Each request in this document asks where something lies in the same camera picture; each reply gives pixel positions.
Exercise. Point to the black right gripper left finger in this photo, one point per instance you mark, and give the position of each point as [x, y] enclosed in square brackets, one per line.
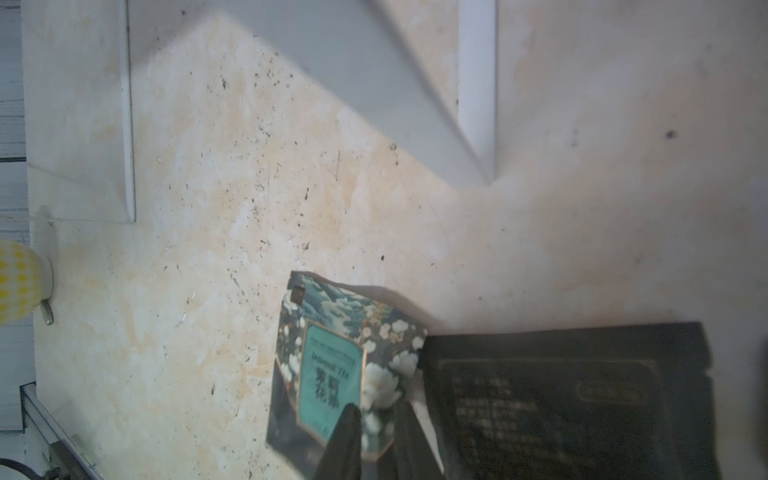
[341, 459]

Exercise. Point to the yellow patterned bowl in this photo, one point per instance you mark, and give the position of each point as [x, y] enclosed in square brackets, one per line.
[27, 282]

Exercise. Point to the black tea bag barcode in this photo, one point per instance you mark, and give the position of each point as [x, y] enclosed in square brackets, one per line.
[629, 402]

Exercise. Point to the jasmine tea bag floral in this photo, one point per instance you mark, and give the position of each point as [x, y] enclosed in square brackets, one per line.
[336, 347]

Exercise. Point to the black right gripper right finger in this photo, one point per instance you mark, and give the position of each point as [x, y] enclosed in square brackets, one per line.
[413, 454]

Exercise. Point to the white two-tier shelf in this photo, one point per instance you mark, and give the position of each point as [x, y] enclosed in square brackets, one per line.
[354, 50]

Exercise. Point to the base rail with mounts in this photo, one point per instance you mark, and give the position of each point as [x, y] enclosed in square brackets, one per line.
[35, 446]

